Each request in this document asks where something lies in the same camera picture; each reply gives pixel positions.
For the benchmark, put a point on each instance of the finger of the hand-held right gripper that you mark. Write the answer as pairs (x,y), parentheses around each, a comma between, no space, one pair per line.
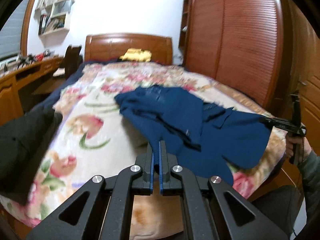
(268,122)

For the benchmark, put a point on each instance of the floral blanket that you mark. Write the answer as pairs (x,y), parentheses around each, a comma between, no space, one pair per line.
(82,130)

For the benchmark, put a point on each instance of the dark cloth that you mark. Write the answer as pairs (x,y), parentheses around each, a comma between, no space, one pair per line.
(22,150)

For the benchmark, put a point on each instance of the person's right forearm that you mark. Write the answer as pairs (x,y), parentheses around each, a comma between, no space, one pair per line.
(311,175)

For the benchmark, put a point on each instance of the yellow plush toy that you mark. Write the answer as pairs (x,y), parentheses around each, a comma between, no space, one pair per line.
(136,55)

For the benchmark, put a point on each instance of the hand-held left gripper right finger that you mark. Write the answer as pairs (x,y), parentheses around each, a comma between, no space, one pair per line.
(161,175)

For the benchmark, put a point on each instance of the wooden louvered wardrobe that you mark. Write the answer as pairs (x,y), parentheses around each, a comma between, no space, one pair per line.
(237,42)

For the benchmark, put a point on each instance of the red basket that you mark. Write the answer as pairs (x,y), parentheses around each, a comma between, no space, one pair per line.
(40,57)

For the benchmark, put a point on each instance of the wooden door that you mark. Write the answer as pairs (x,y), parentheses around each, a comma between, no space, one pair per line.
(311,100)

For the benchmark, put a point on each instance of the wooden desk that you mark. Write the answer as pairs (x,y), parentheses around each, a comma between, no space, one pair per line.
(7,92)

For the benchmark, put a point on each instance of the row of books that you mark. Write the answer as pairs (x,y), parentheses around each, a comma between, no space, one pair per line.
(47,25)

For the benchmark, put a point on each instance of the black tripod stand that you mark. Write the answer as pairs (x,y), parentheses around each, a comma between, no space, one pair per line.
(27,59)

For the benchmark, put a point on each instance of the wooden bed headboard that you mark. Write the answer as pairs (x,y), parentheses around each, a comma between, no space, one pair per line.
(105,47)

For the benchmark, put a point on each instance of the person's leg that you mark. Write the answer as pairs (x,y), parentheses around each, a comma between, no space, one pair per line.
(275,205)

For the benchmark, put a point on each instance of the dark desk chair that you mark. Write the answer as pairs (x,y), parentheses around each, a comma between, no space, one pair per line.
(72,60)

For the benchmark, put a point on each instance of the white wall shelf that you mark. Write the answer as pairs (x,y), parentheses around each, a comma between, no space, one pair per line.
(63,28)

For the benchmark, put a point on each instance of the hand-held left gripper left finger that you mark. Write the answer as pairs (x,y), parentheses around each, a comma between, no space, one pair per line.
(151,165)

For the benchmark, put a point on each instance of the grey window blind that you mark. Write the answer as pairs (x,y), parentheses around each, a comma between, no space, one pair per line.
(10,37)

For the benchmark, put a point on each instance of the blue suit jacket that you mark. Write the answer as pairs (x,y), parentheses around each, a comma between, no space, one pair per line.
(225,142)

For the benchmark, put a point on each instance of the person's right hand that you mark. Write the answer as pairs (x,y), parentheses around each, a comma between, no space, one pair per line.
(288,146)

